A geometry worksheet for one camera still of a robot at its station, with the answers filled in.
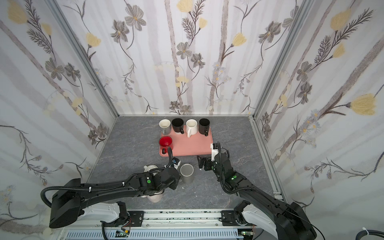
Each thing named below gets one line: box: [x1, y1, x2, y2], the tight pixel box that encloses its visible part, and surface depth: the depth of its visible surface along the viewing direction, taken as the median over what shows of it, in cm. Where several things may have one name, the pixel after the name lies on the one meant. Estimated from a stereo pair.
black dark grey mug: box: [198, 118, 211, 137], surface depth 106 cm
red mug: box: [159, 135, 174, 155], surface depth 98 cm
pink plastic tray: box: [159, 125, 214, 157], surface depth 107 cm
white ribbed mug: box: [186, 119, 198, 138], surface depth 107 cm
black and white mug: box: [171, 118, 184, 134], surface depth 106 cm
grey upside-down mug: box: [180, 163, 194, 184], surface depth 81 cm
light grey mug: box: [158, 118, 171, 135], surface depth 104 cm
